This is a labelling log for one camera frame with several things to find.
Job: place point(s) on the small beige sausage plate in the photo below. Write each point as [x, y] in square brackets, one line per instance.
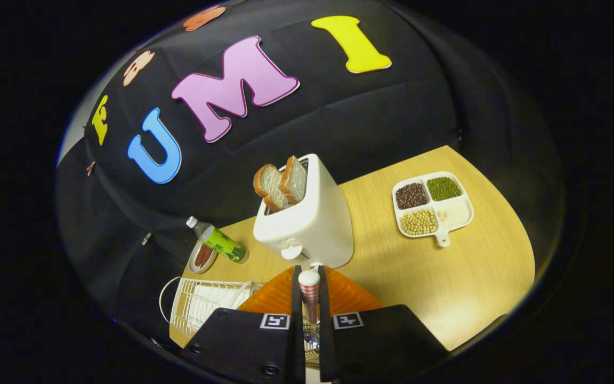
[194, 265]

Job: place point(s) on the green label drink bottle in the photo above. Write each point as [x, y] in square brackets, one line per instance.
[221, 242]

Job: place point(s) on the pile of red beans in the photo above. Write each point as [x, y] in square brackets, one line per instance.
[411, 196]

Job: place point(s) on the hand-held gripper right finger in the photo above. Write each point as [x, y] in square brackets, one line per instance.
[387, 336]

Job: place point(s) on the pink clip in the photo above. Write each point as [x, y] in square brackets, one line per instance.
[90, 168]

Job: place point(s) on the white toaster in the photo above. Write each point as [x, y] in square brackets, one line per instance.
[317, 224]

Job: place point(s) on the pile of green beans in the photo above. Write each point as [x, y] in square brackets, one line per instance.
[443, 188]

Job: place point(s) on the pile of soybeans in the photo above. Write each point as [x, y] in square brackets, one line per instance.
[419, 222]

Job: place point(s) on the silver clip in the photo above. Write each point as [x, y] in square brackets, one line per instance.
[146, 238]

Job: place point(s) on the red sausage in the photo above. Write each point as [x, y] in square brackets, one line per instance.
[200, 255]
[207, 258]

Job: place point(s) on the white divided snack dish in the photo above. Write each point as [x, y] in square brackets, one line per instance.
[459, 213]

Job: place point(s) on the black backdrop cloth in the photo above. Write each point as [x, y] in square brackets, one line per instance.
[365, 106]

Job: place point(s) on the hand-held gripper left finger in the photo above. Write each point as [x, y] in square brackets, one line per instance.
[232, 341]

